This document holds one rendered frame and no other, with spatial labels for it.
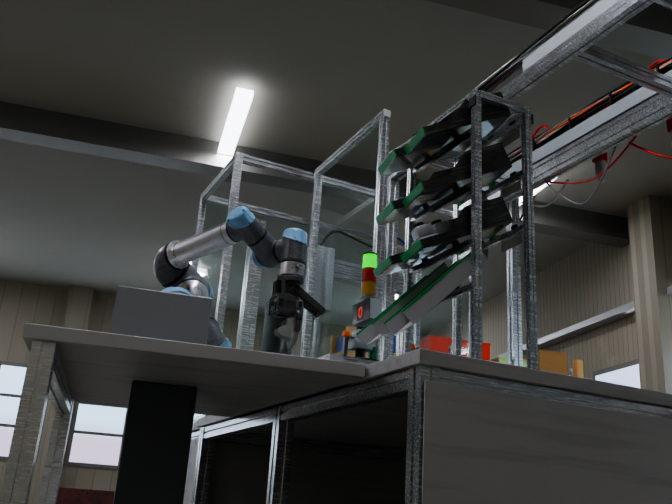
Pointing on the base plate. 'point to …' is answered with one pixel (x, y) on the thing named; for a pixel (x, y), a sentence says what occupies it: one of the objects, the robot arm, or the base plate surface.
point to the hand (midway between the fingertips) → (292, 345)
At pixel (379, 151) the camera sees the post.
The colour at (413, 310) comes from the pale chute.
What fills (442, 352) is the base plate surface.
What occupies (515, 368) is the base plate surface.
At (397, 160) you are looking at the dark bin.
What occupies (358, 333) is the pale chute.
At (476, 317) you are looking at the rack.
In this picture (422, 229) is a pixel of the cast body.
